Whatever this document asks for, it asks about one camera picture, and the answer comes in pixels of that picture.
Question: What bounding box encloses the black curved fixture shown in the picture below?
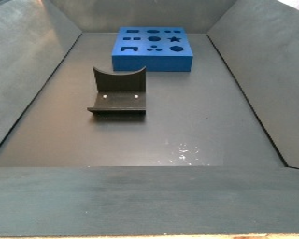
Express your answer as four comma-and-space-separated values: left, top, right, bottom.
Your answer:
86, 68, 145, 114

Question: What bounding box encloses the blue shape sorter block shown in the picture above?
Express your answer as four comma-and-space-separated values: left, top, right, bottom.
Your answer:
112, 27, 193, 72

